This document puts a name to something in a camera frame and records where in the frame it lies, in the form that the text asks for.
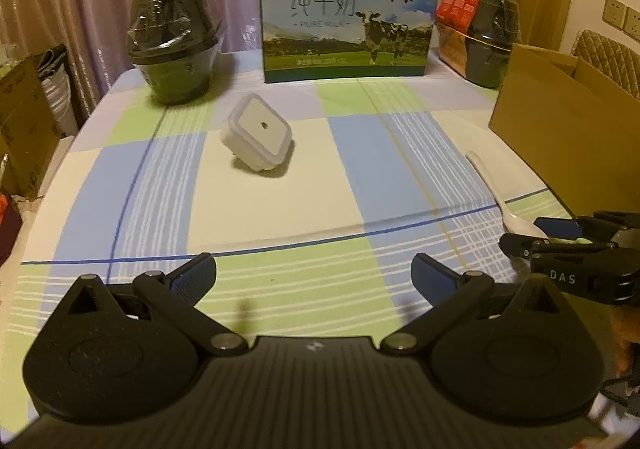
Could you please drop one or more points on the cardboard box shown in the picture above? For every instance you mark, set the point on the cardboard box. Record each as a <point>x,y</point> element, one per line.
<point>550,129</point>

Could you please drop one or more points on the white plastic spoon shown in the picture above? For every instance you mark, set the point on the white plastic spoon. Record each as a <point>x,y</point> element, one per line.
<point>500,194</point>

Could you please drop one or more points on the quilted chair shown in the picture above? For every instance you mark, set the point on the quilted chair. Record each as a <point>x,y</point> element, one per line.
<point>607,59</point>

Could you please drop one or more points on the brown cardboard carton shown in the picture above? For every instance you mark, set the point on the brown cardboard carton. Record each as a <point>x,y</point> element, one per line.
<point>25,129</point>

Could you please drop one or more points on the dark red box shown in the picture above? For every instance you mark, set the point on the dark red box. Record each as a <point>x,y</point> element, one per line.
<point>9,229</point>

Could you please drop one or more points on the beige wall socket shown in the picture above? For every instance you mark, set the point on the beige wall socket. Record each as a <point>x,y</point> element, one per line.
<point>632,21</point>
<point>615,10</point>

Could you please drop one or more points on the stack of white bowls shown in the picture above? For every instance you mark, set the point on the stack of white bowls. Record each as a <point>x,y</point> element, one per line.
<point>60,94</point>

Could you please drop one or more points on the person's right hand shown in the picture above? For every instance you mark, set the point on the person's right hand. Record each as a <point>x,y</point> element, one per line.
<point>625,339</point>

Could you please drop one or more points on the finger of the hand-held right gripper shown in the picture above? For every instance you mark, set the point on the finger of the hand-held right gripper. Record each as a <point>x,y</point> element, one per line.
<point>562,228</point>
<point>520,246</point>

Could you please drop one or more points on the checked tablecloth desktop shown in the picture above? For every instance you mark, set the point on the checked tablecloth desktop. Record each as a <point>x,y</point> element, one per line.
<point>280,209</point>

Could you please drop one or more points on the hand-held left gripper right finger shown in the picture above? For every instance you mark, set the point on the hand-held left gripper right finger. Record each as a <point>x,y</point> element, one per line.
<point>431,279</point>

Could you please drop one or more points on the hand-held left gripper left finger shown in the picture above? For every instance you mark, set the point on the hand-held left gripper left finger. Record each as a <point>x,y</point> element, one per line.
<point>192,279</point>

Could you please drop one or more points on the wrapped black bowl stack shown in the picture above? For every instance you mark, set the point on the wrapped black bowl stack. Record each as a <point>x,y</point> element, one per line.
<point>172,49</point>

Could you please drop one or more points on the blue milk carton box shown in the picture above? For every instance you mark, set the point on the blue milk carton box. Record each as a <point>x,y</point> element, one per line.
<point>345,19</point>

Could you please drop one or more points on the white square night light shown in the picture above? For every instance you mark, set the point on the white square night light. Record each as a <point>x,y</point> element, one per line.
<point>260,129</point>

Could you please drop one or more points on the red packaged box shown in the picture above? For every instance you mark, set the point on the red packaged box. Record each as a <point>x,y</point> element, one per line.
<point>455,14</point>

